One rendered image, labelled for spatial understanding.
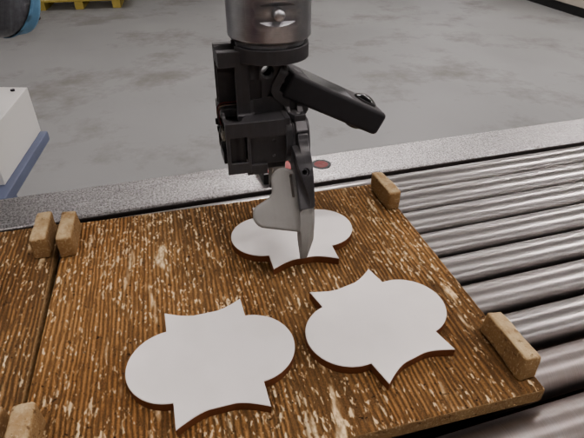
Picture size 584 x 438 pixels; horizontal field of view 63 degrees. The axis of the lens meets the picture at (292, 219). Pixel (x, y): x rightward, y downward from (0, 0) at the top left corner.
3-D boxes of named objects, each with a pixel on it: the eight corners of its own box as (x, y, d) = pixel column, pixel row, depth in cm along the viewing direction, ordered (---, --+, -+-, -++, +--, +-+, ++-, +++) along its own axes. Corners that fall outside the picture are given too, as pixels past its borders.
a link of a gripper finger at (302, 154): (290, 212, 49) (278, 129, 49) (307, 209, 50) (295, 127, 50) (301, 209, 45) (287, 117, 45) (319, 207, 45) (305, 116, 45)
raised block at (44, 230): (43, 230, 58) (36, 211, 56) (58, 228, 58) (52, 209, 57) (35, 261, 53) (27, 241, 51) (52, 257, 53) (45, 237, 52)
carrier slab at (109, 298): (70, 234, 60) (67, 223, 59) (377, 192, 68) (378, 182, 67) (5, 535, 32) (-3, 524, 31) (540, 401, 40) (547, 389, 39)
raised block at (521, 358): (477, 330, 45) (483, 309, 43) (494, 327, 45) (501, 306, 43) (517, 383, 40) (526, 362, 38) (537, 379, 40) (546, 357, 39)
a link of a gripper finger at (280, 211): (257, 265, 48) (244, 174, 48) (314, 255, 49) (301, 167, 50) (262, 267, 45) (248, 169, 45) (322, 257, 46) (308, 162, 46)
